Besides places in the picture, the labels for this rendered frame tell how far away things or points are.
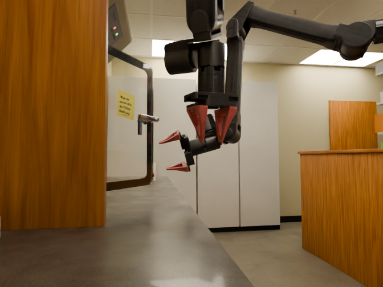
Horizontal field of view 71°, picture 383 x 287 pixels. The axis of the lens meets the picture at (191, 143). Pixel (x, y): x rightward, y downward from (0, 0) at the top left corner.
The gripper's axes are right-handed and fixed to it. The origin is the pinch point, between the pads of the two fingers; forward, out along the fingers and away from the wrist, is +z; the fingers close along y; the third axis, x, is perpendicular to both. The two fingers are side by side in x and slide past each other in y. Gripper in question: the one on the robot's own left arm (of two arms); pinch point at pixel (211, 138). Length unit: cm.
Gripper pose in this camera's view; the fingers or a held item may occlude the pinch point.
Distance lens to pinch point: 57.3
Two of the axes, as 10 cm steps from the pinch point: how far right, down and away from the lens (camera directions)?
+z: 0.0, 10.0, 0.2
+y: -9.2, 0.1, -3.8
